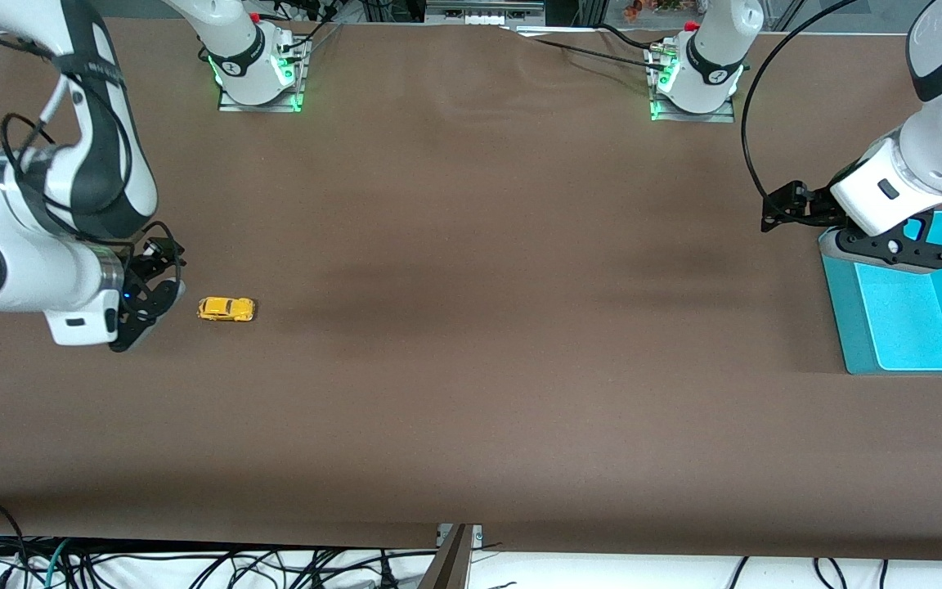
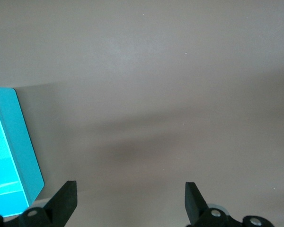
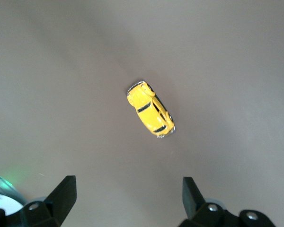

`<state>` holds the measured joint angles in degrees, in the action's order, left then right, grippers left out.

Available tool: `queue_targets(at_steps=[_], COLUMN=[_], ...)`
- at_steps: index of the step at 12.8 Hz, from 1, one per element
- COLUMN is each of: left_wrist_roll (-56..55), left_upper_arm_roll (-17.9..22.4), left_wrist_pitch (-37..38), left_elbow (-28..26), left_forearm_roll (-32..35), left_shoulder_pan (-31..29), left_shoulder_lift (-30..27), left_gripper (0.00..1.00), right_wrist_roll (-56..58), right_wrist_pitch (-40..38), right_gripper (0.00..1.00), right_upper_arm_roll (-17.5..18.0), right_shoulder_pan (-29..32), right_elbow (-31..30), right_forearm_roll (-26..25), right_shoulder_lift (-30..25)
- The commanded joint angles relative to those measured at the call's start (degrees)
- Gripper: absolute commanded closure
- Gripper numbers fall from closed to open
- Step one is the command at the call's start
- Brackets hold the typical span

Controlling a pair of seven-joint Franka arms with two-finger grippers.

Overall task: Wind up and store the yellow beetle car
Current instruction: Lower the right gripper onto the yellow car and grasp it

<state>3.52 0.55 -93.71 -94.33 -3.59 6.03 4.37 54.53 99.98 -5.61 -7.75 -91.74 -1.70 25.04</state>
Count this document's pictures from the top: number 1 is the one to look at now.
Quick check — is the teal floor cable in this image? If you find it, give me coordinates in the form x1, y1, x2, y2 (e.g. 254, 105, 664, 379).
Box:
44, 538, 73, 589

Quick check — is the teal plastic bin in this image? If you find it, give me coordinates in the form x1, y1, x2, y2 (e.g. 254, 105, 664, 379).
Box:
819, 210, 942, 375

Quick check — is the brown table cover sheet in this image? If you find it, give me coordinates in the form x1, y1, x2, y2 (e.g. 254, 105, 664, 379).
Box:
0, 16, 942, 561

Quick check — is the aluminium frame beam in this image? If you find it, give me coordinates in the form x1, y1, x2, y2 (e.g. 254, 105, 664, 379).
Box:
418, 524, 472, 589

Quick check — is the yellow toy beetle car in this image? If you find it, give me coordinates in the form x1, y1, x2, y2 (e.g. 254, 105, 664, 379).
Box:
197, 296, 257, 323

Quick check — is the black cable on table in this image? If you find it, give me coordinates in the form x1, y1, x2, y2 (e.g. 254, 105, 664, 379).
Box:
510, 25, 672, 70

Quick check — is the black cable at arm base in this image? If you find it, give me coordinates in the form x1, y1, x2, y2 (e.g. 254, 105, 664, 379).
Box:
279, 16, 345, 62

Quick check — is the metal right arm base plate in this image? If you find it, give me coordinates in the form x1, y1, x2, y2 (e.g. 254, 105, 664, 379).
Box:
218, 88, 305, 114

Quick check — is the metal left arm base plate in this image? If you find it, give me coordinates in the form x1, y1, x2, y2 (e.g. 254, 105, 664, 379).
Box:
649, 100, 736, 124

